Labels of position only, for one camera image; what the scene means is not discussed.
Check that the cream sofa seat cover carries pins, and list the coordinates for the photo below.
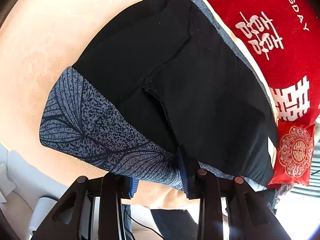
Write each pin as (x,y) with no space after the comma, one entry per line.
(39,40)

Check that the black pants with grey lining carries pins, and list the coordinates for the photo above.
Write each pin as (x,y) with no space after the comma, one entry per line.
(162,77)

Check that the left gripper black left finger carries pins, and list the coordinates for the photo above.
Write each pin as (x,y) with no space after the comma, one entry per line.
(72,216)

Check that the red blanket with white characters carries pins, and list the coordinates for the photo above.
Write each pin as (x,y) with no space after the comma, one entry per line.
(283,38)

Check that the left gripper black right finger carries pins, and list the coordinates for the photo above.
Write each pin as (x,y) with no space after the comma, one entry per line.
(247,215)

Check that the small red embroidered pillow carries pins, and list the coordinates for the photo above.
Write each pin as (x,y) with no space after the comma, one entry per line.
(294,154)

